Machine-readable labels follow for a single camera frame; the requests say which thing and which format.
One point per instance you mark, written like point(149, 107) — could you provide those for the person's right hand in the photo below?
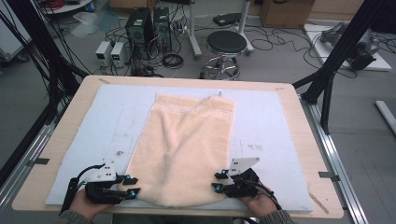
point(261, 205)

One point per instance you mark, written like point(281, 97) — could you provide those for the grey machine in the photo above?
point(367, 46)

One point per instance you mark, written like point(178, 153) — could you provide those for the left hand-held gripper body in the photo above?
point(104, 174)

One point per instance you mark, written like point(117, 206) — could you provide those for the white metal stand leg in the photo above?
point(244, 28)
point(193, 34)

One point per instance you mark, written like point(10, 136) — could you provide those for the aluminium table rail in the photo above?
point(339, 161)
point(21, 168)

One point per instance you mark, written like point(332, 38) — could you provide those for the clear plastic sheet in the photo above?
point(85, 26)

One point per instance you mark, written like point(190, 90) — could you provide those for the grey metal bracket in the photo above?
point(39, 161)
point(328, 176)

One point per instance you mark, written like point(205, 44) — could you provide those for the white tube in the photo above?
point(386, 113)

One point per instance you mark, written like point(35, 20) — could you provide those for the cardboard box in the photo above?
point(286, 14)

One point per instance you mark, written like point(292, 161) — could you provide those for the large black computer tower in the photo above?
point(138, 28)

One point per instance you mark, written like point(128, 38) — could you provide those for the white platform board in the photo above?
point(316, 43)

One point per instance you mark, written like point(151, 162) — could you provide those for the beige towel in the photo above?
point(180, 149)

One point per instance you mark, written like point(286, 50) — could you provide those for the person's left hand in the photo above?
point(84, 203)

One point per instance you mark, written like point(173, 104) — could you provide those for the white grid mat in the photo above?
point(264, 124)

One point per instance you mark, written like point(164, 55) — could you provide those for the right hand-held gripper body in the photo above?
point(241, 165)

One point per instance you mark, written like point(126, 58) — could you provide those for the black round stool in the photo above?
point(226, 42)

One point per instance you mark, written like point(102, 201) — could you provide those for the thin wooden stick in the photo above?
point(318, 202)

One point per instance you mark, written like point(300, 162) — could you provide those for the white power supply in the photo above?
point(103, 53)
point(119, 54)

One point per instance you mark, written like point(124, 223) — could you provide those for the black metal frame post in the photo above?
point(339, 53)
point(40, 40)

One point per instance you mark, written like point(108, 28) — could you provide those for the black flat case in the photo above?
point(226, 19)

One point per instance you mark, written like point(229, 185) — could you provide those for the small black computer tower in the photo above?
point(162, 28)

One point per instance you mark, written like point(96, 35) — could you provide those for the white round table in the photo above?
point(71, 7)

